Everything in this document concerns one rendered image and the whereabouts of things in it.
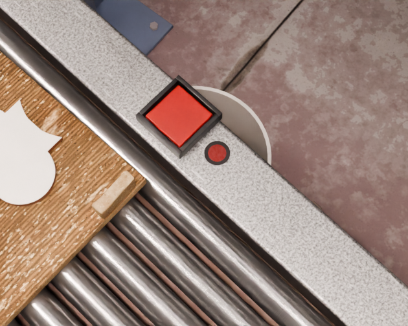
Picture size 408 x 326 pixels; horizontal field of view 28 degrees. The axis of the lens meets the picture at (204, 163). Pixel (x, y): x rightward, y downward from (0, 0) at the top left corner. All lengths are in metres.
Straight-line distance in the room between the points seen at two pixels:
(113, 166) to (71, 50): 0.18
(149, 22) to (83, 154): 1.16
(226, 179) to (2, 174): 0.27
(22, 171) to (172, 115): 0.19
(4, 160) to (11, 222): 0.07
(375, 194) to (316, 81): 0.32
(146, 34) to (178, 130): 1.12
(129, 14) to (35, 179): 1.20
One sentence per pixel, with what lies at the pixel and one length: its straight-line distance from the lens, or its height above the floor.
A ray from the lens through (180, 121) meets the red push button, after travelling 1.00.
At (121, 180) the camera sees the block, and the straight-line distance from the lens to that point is 0.94.
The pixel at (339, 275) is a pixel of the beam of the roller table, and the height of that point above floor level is 0.91.
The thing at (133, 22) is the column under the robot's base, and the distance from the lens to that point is 2.12.
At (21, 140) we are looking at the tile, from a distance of 1.00.
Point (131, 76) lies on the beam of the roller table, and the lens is 1.04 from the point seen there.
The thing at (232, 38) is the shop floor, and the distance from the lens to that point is 2.10.
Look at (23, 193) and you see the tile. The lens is 0.97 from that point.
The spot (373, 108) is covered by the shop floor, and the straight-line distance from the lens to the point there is 2.06.
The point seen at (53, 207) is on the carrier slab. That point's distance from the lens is 0.97.
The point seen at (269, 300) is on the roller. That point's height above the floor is 0.92.
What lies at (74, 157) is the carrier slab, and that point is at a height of 0.94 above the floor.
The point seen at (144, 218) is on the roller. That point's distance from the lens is 0.97.
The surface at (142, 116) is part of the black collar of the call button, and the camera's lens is 1.00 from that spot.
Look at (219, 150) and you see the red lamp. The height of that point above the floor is 0.92.
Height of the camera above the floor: 1.85
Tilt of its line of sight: 70 degrees down
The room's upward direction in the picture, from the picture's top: 1 degrees counter-clockwise
